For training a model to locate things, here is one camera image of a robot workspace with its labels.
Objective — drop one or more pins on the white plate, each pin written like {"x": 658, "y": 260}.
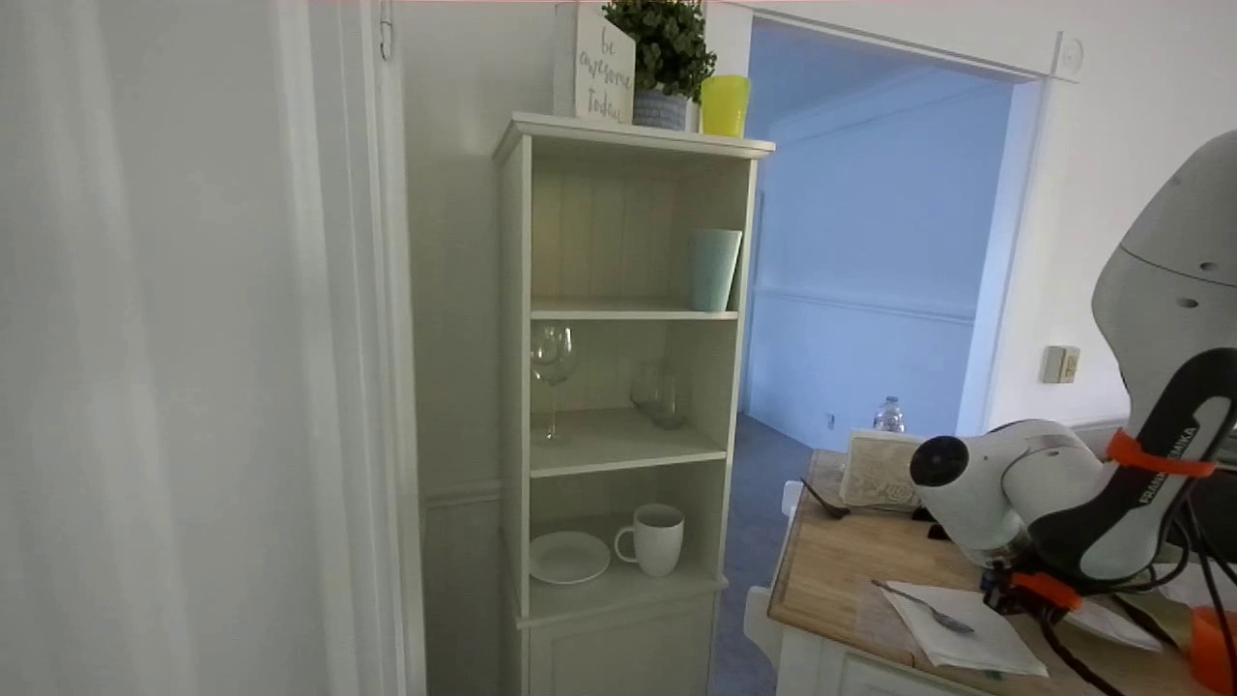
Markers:
{"x": 568, "y": 559}
{"x": 1116, "y": 624}

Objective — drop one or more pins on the white paper napkin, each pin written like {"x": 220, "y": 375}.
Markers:
{"x": 979, "y": 642}

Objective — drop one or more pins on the white lettered sign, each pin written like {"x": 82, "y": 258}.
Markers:
{"x": 602, "y": 67}

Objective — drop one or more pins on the beige patterned box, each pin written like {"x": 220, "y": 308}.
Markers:
{"x": 879, "y": 469}

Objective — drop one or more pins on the metal spoon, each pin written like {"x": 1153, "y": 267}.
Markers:
{"x": 941, "y": 620}

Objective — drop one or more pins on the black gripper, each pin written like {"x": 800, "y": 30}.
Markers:
{"x": 1011, "y": 585}

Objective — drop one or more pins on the cream wooden shelf cabinet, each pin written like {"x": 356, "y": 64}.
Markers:
{"x": 514, "y": 389}

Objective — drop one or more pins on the white wall switch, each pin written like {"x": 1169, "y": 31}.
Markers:
{"x": 1062, "y": 365}

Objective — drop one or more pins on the pale teal cup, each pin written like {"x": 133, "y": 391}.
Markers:
{"x": 711, "y": 267}

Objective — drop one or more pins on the clear plastic water bottle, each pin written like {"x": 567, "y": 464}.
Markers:
{"x": 889, "y": 415}

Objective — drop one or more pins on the yellow plastic cup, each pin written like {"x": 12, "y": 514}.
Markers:
{"x": 723, "y": 104}

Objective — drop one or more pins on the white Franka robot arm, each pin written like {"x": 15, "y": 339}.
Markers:
{"x": 1019, "y": 483}

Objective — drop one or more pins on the orange plastic cup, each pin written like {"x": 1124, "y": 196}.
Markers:
{"x": 1219, "y": 651}

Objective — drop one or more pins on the metal door hinge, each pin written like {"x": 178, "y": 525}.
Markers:
{"x": 383, "y": 35}

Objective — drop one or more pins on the green potted plant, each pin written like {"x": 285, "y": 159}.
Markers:
{"x": 664, "y": 44}

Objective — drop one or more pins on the clear wine glass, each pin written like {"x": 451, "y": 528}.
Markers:
{"x": 554, "y": 356}

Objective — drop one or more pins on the white ceramic mug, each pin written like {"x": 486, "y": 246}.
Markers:
{"x": 658, "y": 539}

